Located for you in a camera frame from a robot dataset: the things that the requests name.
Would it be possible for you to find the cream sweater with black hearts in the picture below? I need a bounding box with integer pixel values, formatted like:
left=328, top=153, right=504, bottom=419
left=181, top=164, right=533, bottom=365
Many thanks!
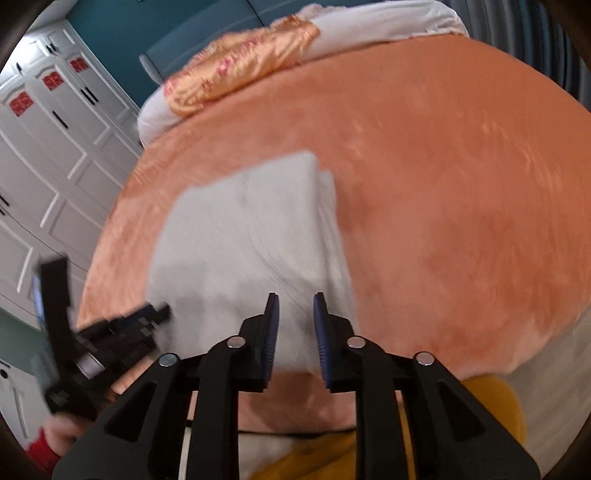
left=146, top=151, right=356, bottom=372

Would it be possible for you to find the person's left hand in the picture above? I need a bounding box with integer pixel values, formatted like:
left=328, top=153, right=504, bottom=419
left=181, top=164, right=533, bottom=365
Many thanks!
left=43, top=413, right=92, bottom=457

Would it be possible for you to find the white panelled wardrobe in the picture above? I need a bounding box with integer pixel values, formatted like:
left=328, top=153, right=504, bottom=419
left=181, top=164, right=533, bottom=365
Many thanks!
left=1, top=21, right=142, bottom=327

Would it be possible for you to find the orange plush bed blanket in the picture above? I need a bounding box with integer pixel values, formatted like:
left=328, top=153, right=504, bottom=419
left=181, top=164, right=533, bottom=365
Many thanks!
left=75, top=34, right=591, bottom=434

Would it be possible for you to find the blue upholstered headboard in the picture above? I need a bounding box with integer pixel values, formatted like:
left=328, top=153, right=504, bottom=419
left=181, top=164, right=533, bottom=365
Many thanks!
left=66, top=0, right=325, bottom=107

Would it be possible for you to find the orange floral satin pillow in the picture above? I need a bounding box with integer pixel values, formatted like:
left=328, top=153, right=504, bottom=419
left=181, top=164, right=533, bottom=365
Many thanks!
left=163, top=15, right=320, bottom=117

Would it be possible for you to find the grey blue curtain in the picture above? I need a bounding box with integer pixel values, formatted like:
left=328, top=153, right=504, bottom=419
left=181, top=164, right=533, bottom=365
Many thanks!
left=445, top=0, right=590, bottom=108

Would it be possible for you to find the white rolled duvet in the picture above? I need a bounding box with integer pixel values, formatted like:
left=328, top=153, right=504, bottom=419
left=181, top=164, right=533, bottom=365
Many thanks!
left=137, top=1, right=469, bottom=146

